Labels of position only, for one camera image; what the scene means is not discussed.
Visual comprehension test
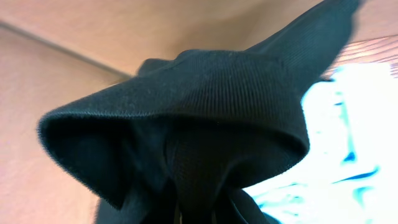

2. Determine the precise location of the black t-shirt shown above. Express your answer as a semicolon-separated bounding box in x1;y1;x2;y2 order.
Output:
38;0;361;224

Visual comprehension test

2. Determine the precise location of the light blue printed t-shirt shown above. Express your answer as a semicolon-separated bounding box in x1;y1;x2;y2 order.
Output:
246;63;397;224

